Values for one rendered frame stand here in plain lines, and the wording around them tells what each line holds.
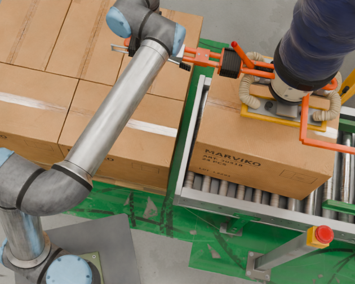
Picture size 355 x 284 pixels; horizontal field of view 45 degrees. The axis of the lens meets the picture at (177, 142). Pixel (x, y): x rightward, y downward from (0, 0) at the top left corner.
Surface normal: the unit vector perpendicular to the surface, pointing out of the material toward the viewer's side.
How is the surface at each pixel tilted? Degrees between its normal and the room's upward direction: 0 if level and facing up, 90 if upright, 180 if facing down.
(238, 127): 0
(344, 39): 101
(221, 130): 0
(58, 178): 8
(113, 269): 0
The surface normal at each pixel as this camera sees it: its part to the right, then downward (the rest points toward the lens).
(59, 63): 0.07, -0.39
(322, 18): -0.65, 0.73
